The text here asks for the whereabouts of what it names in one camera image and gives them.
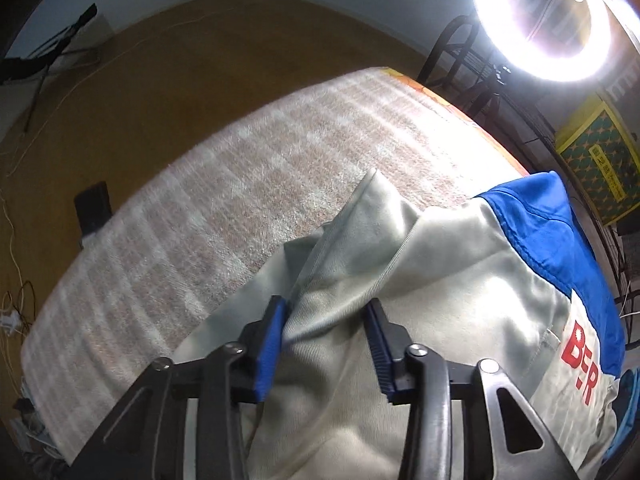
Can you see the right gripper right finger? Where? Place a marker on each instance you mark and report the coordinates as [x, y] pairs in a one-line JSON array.
[[388, 343]]

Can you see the grey and blue jacket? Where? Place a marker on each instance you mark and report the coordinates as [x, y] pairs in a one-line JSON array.
[[508, 275]]

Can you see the black metal clothes rack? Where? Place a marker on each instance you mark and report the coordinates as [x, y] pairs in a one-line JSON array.
[[489, 91]]

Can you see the yellow green patterned box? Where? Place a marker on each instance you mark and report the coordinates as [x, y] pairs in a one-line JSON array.
[[597, 149]]

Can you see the ring light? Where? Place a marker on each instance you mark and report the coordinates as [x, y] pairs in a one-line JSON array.
[[554, 40]]

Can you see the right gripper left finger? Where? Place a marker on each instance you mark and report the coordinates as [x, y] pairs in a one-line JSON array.
[[263, 343]]

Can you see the plaid bed blanket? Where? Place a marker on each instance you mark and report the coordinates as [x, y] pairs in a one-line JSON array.
[[199, 230]]

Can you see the black tripod stand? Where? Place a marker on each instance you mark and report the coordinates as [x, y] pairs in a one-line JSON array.
[[38, 65]]

